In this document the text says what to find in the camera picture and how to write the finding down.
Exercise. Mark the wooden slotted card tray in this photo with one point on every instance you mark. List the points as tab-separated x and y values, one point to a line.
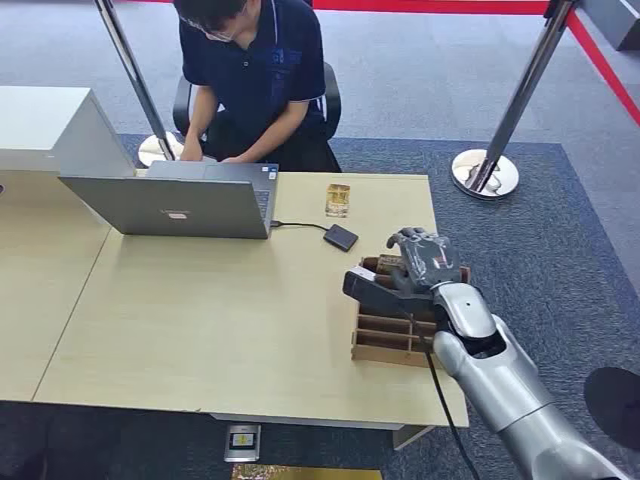
385	338

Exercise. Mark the dark blue rug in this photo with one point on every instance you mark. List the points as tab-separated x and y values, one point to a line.
545	252

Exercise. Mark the white cabinet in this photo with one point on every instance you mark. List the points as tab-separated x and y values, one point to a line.
55	129

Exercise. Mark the silver floor socket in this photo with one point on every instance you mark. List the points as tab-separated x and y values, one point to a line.
242	442

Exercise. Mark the person's right hand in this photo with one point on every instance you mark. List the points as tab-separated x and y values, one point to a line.
191	152

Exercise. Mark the gold floor plate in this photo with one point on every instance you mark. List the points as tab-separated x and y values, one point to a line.
305	473

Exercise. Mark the black external drive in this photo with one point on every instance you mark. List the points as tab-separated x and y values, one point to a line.
340	237

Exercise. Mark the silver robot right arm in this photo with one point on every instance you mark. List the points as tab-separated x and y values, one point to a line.
505	387

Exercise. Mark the person's left hand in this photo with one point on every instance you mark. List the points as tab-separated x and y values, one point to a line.
235	159

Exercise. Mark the light wooden desk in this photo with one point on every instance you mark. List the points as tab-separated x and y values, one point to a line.
45	285
215	318

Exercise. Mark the gold clear small box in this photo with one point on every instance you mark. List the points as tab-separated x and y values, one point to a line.
337	200

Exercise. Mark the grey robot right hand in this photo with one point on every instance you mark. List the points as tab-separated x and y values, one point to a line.
430	260

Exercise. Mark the person's right forearm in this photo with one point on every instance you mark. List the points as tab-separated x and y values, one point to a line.
201	119

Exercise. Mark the chrome stanchion post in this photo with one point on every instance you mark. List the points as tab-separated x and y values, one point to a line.
135	73
515	99

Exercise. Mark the black round object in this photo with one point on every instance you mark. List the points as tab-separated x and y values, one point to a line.
615	407

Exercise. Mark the black office chair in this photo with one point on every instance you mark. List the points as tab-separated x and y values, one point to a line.
332	99

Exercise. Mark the grey box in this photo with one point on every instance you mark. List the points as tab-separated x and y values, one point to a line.
615	23

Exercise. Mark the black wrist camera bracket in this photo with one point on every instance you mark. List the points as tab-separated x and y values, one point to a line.
372	293

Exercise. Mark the grey laptop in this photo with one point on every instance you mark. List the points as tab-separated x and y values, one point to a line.
175	205

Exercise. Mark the red barrier belt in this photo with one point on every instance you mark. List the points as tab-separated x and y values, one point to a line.
595	56

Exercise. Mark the person's left forearm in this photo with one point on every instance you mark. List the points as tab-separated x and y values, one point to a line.
272	129

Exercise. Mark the person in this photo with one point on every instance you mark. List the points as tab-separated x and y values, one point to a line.
255	73

